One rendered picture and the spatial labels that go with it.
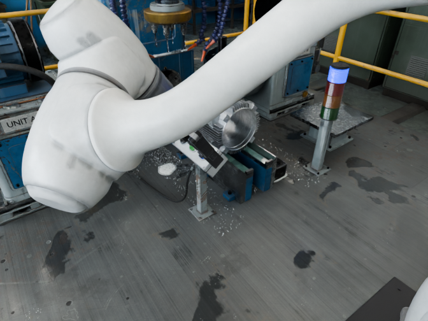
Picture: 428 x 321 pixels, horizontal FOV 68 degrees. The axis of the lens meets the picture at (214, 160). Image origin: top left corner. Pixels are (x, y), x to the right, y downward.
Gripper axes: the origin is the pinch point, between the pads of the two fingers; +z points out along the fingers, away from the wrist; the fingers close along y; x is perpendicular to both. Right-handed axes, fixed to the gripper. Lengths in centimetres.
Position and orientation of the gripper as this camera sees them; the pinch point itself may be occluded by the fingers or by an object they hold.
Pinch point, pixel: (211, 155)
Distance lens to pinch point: 72.7
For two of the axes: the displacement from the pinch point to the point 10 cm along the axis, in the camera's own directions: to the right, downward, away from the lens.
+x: -6.5, 7.6, -0.5
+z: 4.8, 4.6, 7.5
